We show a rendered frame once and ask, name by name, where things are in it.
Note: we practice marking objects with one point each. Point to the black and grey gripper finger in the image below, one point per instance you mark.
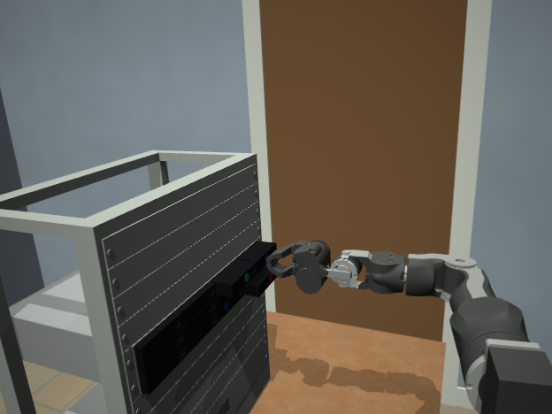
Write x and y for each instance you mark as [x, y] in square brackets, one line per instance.
[280, 270]
[285, 251]

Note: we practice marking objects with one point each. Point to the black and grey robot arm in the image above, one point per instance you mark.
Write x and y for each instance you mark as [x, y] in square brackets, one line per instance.
[476, 309]

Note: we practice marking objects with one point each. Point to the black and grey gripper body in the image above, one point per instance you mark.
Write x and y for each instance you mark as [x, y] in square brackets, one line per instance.
[313, 263]

